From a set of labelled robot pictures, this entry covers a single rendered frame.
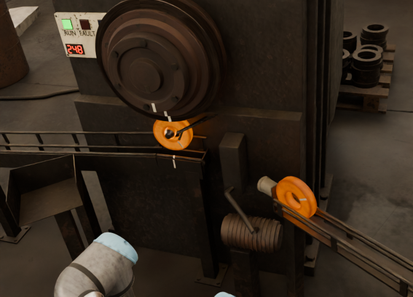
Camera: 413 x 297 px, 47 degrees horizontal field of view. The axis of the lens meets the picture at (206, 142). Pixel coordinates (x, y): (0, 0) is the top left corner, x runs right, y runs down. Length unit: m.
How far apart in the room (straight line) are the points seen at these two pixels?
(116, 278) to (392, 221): 1.72
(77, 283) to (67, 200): 0.86
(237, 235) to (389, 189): 1.21
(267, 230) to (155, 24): 0.84
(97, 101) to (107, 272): 1.00
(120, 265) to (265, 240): 0.72
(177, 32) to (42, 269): 1.54
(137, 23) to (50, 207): 0.84
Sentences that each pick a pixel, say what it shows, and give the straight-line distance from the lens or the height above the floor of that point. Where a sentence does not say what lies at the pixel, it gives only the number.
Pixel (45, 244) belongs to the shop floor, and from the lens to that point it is 2.78.
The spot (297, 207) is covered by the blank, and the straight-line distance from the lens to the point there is 1.67.
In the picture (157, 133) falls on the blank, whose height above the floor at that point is 0.81.
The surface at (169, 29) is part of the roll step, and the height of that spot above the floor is 1.26.
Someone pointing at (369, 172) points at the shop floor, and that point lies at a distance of 2.91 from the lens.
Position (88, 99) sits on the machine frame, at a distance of 2.08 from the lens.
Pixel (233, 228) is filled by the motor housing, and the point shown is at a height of 0.52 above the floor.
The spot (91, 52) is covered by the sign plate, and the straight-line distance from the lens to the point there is 1.97.
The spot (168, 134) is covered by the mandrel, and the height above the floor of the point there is 0.83.
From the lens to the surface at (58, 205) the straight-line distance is 2.01.
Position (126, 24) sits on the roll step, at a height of 1.27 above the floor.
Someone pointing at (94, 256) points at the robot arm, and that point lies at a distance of 1.21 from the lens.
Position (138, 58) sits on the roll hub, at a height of 1.17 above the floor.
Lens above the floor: 1.83
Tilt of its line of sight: 35 degrees down
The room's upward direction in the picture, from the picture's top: 8 degrees counter-clockwise
